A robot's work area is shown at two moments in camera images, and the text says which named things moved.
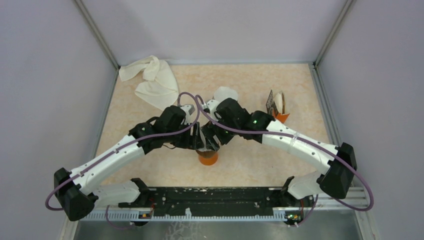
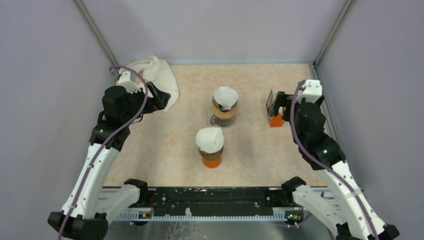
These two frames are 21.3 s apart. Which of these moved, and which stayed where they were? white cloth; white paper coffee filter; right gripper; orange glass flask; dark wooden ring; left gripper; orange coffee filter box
Moved: left gripper; orange glass flask; dark wooden ring; right gripper
Stayed: white paper coffee filter; orange coffee filter box; white cloth
